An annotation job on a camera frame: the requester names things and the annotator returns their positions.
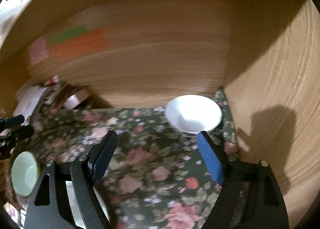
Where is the mint green bowl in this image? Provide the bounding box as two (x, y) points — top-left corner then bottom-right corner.
(11, 151), (40, 197)

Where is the white plate underneath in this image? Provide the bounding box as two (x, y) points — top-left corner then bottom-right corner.
(66, 181), (111, 228)

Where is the white paper stack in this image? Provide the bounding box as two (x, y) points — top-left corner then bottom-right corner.
(13, 86), (50, 126)

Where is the small white box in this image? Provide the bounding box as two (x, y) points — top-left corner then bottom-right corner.
(63, 89), (90, 110)

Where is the pink sticky note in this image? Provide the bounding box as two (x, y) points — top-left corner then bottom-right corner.
(27, 37), (50, 65)

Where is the green sticky note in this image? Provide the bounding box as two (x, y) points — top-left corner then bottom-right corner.
(49, 25), (88, 45)

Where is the floral tablecloth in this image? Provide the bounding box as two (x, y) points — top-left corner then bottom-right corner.
(4, 88), (241, 229)

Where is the white cow pattern bowl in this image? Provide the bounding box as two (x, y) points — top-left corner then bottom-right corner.
(164, 94), (223, 135)

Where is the orange sticky note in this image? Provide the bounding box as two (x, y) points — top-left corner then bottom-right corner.
(51, 29), (107, 61)

